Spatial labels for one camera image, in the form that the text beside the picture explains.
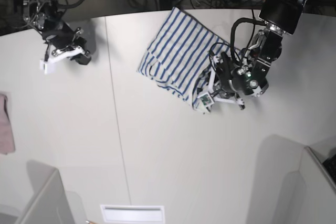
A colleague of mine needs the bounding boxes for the white tray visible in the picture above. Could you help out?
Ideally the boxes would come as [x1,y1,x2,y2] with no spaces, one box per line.
[100,205,165,223]

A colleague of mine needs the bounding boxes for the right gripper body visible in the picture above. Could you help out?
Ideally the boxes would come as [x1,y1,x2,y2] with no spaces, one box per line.
[40,19,87,51]

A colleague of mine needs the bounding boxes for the black keyboard corner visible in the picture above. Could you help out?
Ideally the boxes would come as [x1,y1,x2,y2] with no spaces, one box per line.
[323,155,336,183]

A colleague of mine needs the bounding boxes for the blue white striped T-shirt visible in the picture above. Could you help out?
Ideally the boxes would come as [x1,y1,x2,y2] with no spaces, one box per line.
[137,7,229,113]

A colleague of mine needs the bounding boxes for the pink cloth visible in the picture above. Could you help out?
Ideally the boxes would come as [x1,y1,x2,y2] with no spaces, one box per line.
[0,94,15,155]

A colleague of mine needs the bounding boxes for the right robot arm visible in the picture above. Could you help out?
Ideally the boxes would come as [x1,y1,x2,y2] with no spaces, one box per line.
[23,0,92,67]

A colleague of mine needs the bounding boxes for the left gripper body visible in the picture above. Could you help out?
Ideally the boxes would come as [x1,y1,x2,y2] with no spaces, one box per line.
[215,52,269,98]

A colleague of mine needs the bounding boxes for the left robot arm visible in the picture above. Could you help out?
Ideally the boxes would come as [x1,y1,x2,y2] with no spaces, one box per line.
[215,0,307,98]

